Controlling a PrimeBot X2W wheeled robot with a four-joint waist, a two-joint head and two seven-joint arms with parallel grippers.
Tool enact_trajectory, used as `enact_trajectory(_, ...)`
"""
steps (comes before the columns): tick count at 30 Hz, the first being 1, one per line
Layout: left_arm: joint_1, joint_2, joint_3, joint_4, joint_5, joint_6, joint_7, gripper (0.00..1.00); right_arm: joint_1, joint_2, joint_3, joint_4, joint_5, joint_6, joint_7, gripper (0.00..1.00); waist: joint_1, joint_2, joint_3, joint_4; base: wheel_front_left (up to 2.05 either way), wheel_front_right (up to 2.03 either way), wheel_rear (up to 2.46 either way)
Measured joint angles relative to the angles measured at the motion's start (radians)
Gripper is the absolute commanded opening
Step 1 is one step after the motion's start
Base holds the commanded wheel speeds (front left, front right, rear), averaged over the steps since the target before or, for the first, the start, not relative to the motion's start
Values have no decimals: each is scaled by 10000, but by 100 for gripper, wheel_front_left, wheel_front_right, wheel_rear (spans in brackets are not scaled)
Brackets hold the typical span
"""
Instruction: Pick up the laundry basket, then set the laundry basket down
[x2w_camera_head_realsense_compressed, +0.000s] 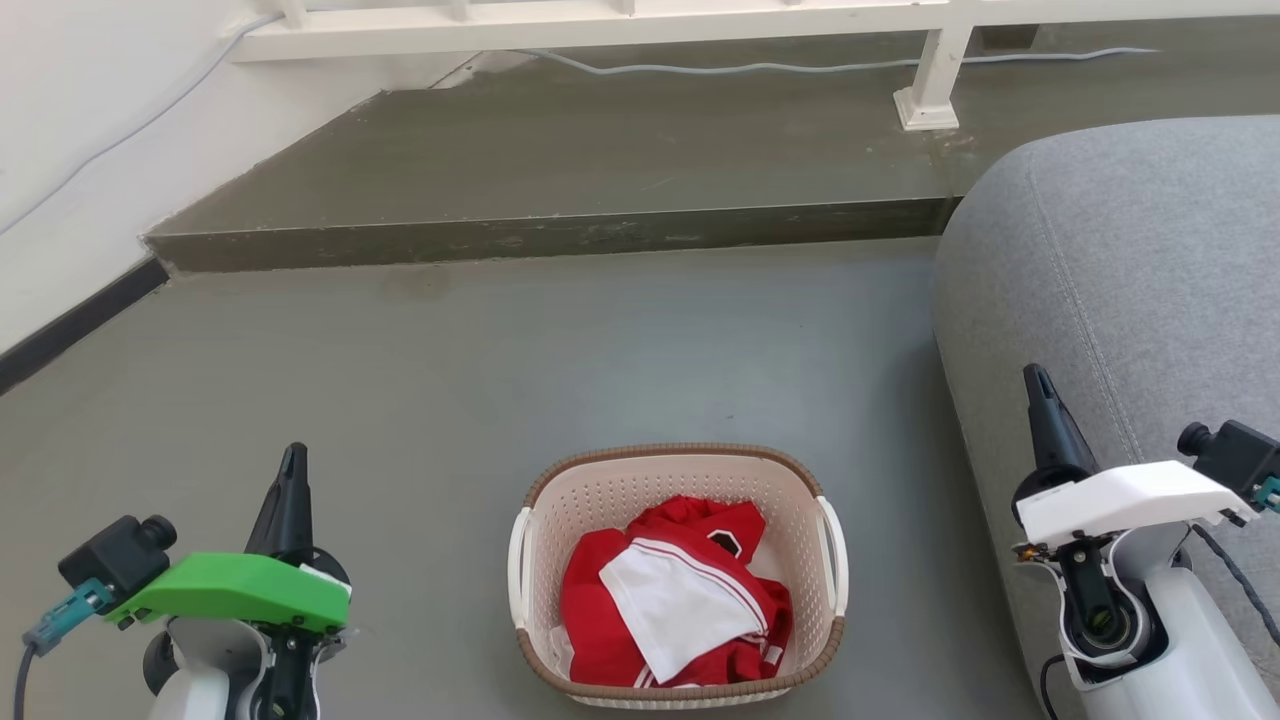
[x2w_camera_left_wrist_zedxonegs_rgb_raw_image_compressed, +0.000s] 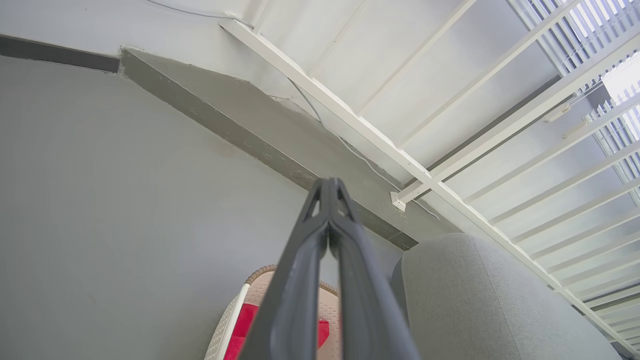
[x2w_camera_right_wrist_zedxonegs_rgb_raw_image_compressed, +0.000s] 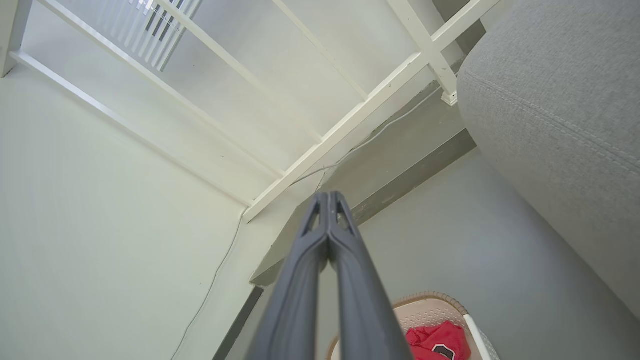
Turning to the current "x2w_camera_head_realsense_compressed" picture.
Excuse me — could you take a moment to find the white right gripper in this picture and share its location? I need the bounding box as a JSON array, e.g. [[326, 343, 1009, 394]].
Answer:
[[1012, 364, 1259, 557]]

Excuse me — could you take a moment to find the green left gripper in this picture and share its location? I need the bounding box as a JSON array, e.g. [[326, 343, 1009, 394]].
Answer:
[[105, 443, 353, 633]]

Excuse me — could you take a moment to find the beige perforated laundry basket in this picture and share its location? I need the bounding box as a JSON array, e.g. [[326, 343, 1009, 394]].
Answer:
[[507, 444, 850, 710]]

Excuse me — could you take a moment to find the grey fabric sofa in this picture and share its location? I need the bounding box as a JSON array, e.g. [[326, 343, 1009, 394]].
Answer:
[[932, 115, 1280, 720]]

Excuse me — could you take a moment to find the black baseboard strip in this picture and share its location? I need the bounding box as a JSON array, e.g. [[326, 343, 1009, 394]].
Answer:
[[0, 256, 171, 396]]

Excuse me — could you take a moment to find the red garment with white stripes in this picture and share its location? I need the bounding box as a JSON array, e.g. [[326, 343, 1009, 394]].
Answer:
[[560, 496, 794, 689]]

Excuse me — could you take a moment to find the white metal railing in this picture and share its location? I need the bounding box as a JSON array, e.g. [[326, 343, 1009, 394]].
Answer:
[[228, 0, 1280, 132]]

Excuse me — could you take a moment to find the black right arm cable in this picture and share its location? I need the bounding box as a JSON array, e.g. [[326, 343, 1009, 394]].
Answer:
[[1190, 522, 1280, 646]]

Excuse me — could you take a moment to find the teal-plug left camera cable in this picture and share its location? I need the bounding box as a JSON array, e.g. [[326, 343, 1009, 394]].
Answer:
[[12, 580, 116, 720]]

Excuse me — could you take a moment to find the light grey floor cable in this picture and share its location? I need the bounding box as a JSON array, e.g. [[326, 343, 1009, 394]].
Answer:
[[0, 12, 1161, 236]]

